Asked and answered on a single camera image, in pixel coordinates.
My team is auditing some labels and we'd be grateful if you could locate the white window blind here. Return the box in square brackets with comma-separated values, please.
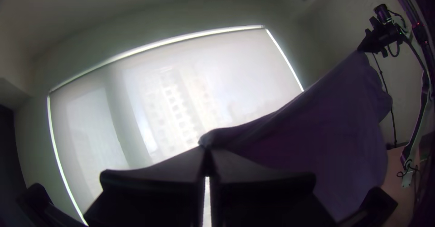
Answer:
[47, 24, 305, 226]

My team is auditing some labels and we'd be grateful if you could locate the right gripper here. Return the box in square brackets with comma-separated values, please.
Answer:
[364, 3, 409, 58]

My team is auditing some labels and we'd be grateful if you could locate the blue t-shirt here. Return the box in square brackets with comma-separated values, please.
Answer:
[198, 50, 393, 222]

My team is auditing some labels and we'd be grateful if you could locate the black cable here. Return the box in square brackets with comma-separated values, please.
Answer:
[372, 52, 399, 150]

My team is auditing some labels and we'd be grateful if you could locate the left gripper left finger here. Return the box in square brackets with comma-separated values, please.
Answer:
[83, 146, 207, 227]

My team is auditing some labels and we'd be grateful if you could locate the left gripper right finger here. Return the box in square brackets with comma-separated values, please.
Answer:
[208, 148, 338, 227]

